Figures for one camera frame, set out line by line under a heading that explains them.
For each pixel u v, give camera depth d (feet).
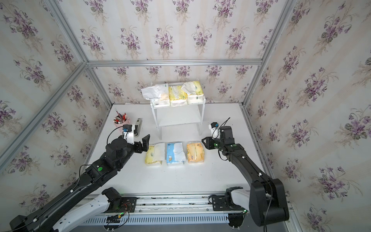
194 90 2.51
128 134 1.97
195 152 2.94
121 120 3.20
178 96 2.35
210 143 2.45
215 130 2.41
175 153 2.82
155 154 2.90
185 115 2.98
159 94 2.40
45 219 1.31
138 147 2.09
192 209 2.38
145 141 2.14
